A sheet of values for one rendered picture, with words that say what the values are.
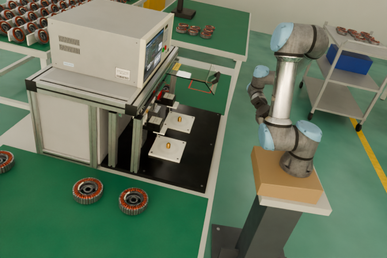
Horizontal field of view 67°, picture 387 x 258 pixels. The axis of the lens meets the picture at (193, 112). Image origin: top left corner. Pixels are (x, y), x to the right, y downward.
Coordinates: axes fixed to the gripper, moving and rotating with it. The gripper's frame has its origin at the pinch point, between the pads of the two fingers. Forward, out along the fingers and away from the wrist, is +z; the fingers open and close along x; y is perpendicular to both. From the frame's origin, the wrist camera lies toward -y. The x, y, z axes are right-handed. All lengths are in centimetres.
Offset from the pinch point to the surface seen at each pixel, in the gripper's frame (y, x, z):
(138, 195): -31, 53, 27
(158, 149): -24, 48, 0
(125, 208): -36, 55, 34
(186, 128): -11.5, 38.8, -18.3
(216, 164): -1.4, 31.3, 5.6
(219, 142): 3.1, 29.0, -11.4
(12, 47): -90, 130, -112
